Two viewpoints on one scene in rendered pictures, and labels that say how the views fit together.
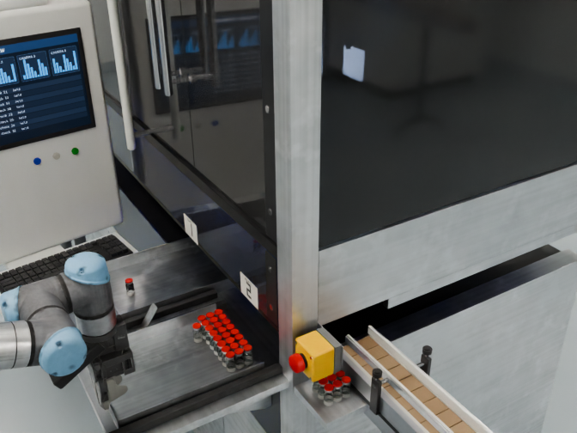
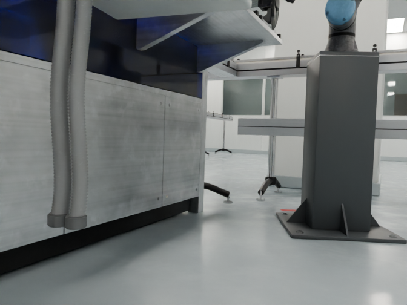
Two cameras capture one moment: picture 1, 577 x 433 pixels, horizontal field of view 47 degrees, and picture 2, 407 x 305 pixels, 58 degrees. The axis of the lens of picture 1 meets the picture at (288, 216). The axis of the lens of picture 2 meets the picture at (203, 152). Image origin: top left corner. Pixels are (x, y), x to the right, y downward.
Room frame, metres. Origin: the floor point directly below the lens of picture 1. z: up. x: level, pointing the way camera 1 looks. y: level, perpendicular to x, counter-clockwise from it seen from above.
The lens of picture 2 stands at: (2.18, 1.65, 0.40)
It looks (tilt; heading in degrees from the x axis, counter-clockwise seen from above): 2 degrees down; 237
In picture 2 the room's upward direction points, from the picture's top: 2 degrees clockwise
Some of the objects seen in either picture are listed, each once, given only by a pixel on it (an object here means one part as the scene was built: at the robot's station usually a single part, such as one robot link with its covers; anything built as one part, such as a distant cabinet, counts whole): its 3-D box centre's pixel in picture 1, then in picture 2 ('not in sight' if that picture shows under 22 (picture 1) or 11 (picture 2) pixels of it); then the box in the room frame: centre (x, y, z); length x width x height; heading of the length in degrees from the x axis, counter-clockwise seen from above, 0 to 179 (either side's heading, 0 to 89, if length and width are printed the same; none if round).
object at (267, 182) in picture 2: not in sight; (270, 186); (0.37, -0.27, 0.07); 0.50 x 0.08 x 0.14; 31
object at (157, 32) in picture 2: not in sight; (177, 28); (1.54, 0.46, 0.80); 0.34 x 0.03 x 0.13; 121
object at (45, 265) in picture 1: (63, 264); not in sight; (1.70, 0.69, 0.82); 0.40 x 0.14 x 0.02; 129
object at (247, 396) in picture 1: (164, 324); (205, 26); (1.33, 0.32, 0.87); 0.70 x 0.48 x 0.02; 31
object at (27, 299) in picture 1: (38, 307); not in sight; (0.95, 0.45, 1.21); 0.11 x 0.11 x 0.08; 34
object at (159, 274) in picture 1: (164, 275); not in sight; (1.51, 0.35, 0.90); 0.34 x 0.26 x 0.04; 121
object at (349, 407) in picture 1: (336, 395); not in sight; (1.08, -0.10, 0.87); 0.14 x 0.13 x 0.02; 121
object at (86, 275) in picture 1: (88, 284); not in sight; (1.02, 0.38, 1.21); 0.09 x 0.08 x 0.11; 124
